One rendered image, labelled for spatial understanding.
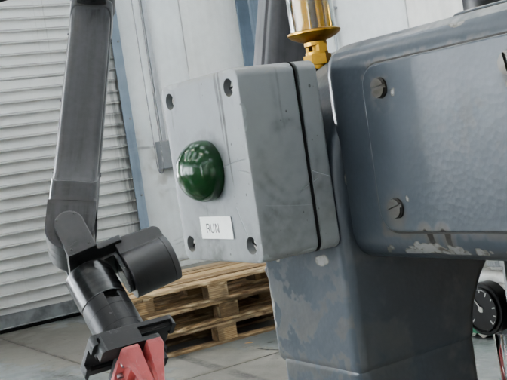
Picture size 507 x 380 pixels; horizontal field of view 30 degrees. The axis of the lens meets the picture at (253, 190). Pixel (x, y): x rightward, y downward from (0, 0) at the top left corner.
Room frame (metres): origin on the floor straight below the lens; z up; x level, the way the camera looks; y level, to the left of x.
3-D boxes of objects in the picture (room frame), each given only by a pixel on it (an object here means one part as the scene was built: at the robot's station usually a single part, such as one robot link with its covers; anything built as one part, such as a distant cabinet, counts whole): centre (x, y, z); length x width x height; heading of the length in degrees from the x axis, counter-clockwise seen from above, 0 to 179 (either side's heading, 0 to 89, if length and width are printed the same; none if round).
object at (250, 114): (0.47, 0.00, 1.28); 0.08 x 0.05 x 0.09; 32
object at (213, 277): (6.51, 0.52, 0.36); 1.20 x 0.82 x 0.14; 118
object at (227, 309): (6.55, 0.50, 0.22); 1.21 x 0.84 x 0.14; 122
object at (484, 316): (0.65, -0.15, 1.16); 0.04 x 0.02 x 0.04; 32
